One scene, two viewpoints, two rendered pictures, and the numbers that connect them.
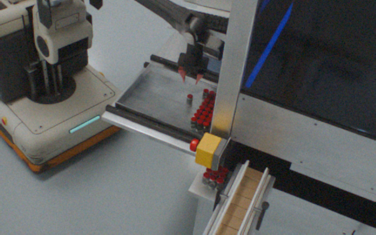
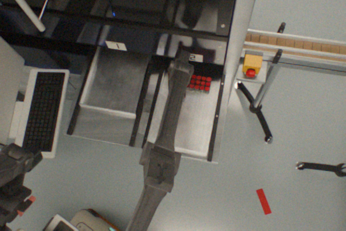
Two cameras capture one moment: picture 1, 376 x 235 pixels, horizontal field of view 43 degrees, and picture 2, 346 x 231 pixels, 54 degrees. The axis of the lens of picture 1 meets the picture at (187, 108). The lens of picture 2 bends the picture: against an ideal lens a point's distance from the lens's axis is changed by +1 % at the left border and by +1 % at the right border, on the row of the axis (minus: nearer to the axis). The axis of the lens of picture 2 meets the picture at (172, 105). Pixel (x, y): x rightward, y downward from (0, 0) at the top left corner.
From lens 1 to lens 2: 1.44 m
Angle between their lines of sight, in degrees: 49
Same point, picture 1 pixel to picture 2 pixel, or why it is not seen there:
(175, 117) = (199, 106)
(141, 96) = (184, 139)
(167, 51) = (115, 136)
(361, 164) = not seen: outside the picture
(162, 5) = (182, 91)
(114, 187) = not seen: hidden behind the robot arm
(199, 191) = (263, 75)
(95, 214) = (184, 207)
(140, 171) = (135, 186)
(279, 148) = not seen: hidden behind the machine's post
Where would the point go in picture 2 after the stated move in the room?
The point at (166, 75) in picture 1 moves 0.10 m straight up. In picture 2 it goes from (152, 126) to (149, 119)
